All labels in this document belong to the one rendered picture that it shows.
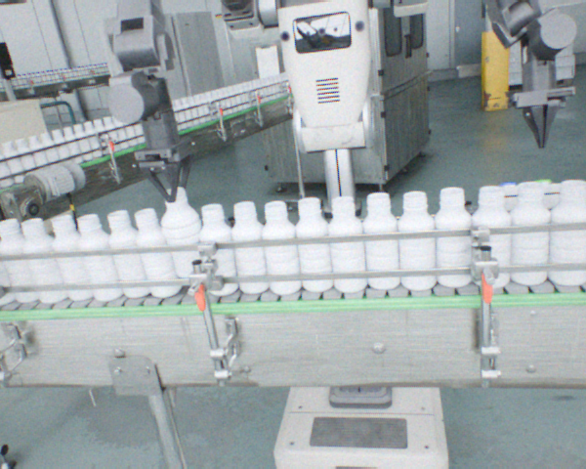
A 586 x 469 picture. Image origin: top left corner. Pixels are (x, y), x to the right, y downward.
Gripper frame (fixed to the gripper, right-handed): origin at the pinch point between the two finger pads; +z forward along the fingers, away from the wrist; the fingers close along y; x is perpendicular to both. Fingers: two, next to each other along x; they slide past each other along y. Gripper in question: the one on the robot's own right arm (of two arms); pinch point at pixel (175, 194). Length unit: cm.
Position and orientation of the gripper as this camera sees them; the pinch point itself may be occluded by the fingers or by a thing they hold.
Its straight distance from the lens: 94.7
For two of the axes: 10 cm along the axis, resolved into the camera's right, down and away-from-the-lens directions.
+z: 1.3, 9.2, 3.6
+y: -1.6, 3.8, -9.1
